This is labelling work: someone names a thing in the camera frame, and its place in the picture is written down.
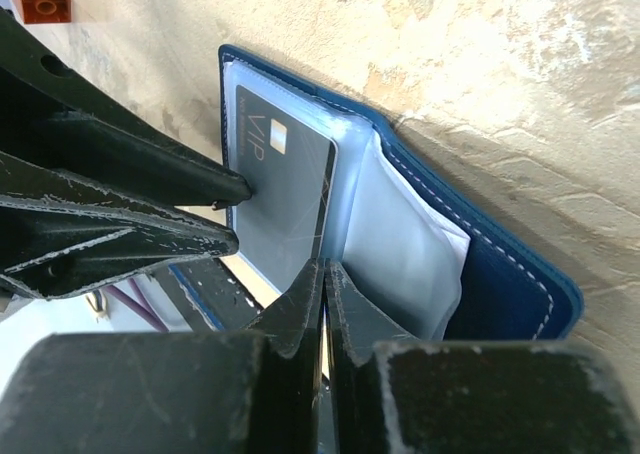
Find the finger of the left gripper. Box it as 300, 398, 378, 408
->
1, 153, 238, 299
1, 11, 250, 207

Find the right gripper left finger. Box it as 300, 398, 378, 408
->
1, 260, 325, 453

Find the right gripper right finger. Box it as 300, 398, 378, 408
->
324, 261, 639, 453

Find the navy blue card holder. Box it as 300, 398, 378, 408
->
218, 44, 584, 341

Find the black VIP card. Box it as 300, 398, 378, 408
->
228, 85, 337, 292

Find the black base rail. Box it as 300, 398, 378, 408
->
169, 258, 263, 330

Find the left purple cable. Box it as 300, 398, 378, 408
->
102, 278, 166, 333

